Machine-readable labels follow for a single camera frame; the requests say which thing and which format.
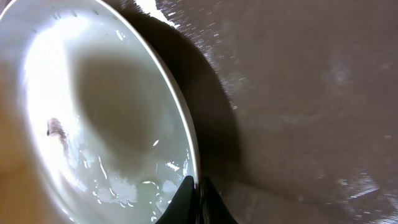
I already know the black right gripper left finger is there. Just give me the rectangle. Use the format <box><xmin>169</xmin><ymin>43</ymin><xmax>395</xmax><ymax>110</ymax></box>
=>
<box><xmin>156</xmin><ymin>175</ymin><xmax>197</xmax><ymax>224</ymax></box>

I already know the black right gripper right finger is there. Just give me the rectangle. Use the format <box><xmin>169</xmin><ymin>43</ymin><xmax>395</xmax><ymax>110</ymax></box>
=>
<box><xmin>200</xmin><ymin>177</ymin><xmax>238</xmax><ymax>224</ymax></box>

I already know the white plate top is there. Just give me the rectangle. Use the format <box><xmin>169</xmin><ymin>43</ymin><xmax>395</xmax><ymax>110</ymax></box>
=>
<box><xmin>1</xmin><ymin>0</ymin><xmax>198</xmax><ymax>223</ymax></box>

